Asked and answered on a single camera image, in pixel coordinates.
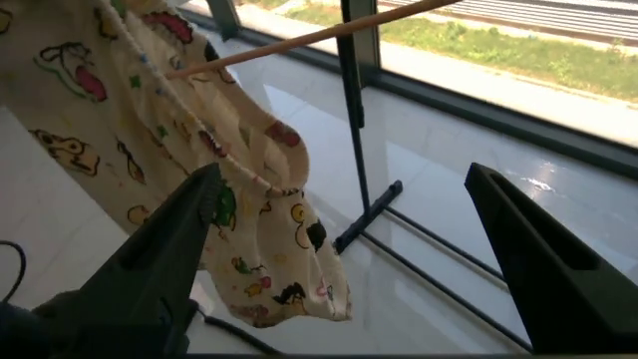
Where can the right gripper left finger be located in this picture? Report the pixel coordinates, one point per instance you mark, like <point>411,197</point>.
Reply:
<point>149,269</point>

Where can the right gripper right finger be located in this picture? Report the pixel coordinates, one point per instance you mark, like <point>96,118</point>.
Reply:
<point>563,289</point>

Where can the cream printed garment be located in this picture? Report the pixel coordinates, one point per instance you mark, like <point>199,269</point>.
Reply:
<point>149,109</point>

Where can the pink clothes hanger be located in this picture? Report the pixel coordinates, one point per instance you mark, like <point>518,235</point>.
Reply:
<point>309,38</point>

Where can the black clothes rack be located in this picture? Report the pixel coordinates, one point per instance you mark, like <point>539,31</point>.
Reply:
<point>355,100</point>

